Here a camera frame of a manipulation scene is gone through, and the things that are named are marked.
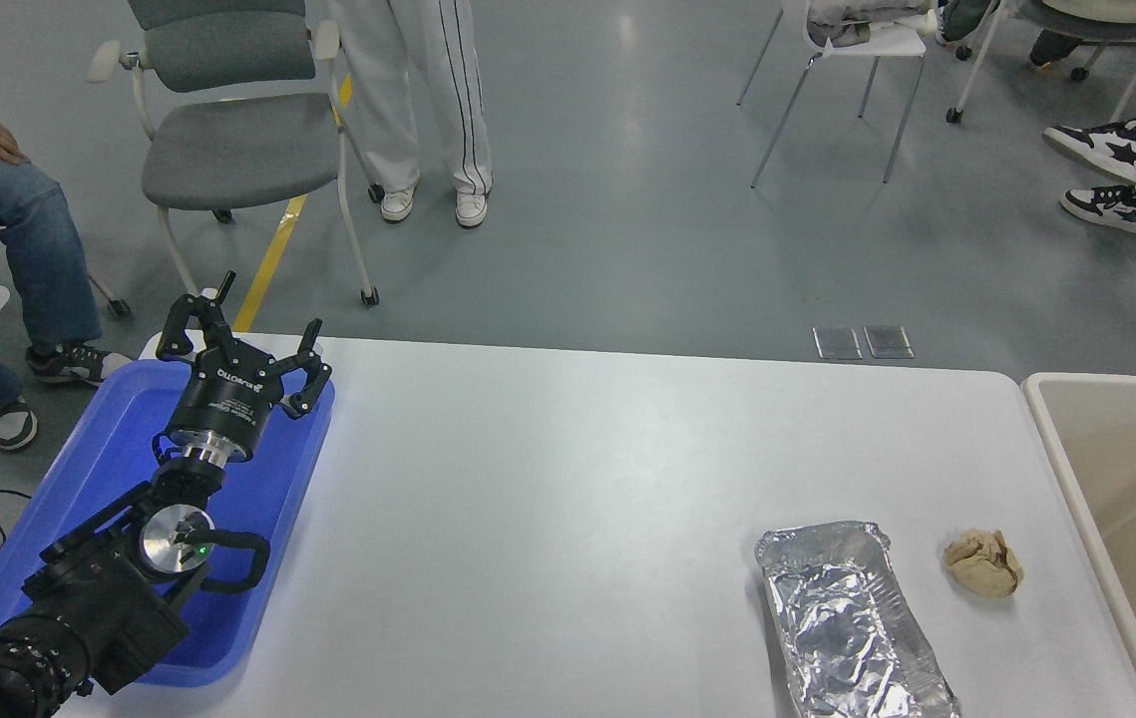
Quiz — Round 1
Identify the grey chair with white frame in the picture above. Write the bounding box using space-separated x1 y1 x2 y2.
947 0 1136 126

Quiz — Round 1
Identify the standing person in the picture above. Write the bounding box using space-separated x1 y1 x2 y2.
328 0 496 228

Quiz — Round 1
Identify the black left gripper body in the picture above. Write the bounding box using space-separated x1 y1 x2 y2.
166 343 282 459

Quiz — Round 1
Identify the person with black-white shoes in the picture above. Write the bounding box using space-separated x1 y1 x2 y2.
1043 68 1136 236

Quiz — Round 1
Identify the distant seated person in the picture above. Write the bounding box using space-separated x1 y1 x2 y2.
935 0 1136 73

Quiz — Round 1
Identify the white chair with metal legs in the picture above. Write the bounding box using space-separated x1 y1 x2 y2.
737 0 940 188

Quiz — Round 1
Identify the grey office chair with armrests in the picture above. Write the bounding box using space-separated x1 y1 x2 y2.
86 0 387 307

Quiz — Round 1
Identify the blue plastic tray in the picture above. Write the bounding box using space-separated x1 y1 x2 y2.
0 357 336 689

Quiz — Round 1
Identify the folded grey garment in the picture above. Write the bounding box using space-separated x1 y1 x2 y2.
807 0 940 48

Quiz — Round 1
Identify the crumpled tan paper ball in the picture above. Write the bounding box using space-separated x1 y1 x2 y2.
944 529 1025 599

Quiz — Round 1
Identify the metal floor plate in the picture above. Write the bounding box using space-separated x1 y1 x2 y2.
864 325 915 360
813 326 863 360

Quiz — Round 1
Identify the crinkled foil tray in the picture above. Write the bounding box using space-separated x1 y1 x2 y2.
755 521 962 718

